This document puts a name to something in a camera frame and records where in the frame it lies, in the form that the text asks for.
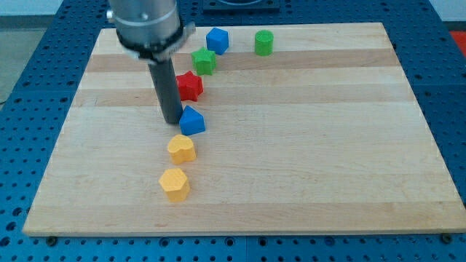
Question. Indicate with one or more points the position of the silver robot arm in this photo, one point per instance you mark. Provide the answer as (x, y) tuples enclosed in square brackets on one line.
[(150, 30)]

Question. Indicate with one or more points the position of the red star block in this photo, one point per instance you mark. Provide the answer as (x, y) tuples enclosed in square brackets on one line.
[(190, 86)]

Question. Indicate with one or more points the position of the green star block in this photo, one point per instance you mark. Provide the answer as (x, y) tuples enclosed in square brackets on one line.
[(203, 61)]

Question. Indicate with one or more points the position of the blue triangular block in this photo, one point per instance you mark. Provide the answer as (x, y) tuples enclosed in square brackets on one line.
[(191, 122)]

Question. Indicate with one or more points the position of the yellow heart block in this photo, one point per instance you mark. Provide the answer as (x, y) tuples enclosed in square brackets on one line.
[(181, 149)]

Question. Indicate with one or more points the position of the wooden board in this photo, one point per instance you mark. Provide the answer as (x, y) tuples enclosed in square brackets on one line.
[(324, 136)]

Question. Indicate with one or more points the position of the yellow hexagon block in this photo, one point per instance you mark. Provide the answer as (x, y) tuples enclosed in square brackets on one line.
[(175, 184)]

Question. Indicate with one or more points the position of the blue cube block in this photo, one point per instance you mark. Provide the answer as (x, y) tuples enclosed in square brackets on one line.
[(217, 40)]

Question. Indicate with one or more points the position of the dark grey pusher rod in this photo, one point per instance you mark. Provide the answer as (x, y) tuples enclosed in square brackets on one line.
[(166, 88)]

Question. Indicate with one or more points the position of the green cylinder block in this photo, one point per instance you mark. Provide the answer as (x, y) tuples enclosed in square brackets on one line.
[(263, 40)]

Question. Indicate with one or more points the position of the red object at edge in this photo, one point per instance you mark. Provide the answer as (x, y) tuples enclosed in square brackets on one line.
[(459, 38)]

